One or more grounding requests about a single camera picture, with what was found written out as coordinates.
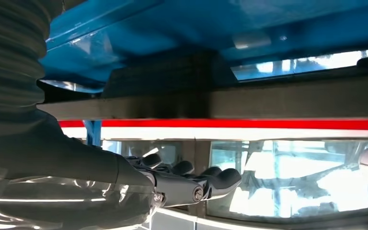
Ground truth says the blue metal shelf rack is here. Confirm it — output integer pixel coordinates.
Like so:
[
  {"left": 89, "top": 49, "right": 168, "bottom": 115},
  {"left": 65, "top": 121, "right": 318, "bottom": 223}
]
[{"left": 39, "top": 0, "right": 368, "bottom": 147}]

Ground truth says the white car with red stripe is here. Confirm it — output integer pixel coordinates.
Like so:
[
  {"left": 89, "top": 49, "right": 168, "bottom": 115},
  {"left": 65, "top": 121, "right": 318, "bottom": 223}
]
[{"left": 58, "top": 119, "right": 368, "bottom": 230}]

